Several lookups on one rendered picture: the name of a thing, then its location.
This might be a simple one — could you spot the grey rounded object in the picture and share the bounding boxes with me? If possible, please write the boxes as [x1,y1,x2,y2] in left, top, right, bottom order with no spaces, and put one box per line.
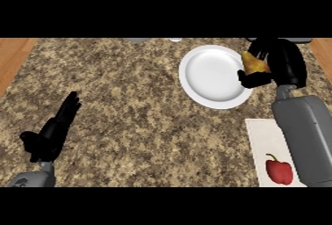
[124,37,152,44]

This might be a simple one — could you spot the white round plate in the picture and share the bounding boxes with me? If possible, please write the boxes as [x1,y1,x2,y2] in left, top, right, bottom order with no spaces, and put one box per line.
[178,44,256,110]

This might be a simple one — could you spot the white placemat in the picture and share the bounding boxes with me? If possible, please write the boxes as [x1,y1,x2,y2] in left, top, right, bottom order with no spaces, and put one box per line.
[244,118,309,188]

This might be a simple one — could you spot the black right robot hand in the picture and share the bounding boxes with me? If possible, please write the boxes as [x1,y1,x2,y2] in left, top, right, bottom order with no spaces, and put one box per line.
[237,37,309,90]

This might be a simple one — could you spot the red bell pepper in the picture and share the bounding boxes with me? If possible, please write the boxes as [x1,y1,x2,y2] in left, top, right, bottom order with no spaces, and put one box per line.
[265,153,296,186]

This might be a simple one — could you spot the yellow pear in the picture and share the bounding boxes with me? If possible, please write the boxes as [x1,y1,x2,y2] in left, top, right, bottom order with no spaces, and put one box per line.
[241,50,273,76]

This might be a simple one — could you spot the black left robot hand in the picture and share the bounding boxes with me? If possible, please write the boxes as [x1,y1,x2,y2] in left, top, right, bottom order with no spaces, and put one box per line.
[18,91,83,163]

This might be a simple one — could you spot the dark grey flat object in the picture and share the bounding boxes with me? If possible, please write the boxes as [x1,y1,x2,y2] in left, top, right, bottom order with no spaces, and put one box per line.
[288,37,315,45]

